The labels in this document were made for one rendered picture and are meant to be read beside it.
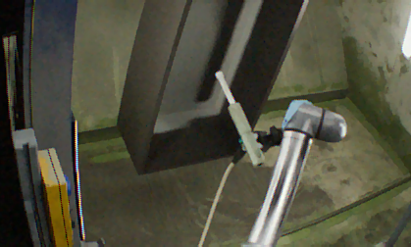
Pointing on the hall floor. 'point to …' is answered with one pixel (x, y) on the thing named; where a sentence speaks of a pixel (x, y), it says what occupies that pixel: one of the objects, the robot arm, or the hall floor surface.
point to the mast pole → (404, 221)
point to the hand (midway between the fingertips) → (244, 143)
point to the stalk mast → (31, 186)
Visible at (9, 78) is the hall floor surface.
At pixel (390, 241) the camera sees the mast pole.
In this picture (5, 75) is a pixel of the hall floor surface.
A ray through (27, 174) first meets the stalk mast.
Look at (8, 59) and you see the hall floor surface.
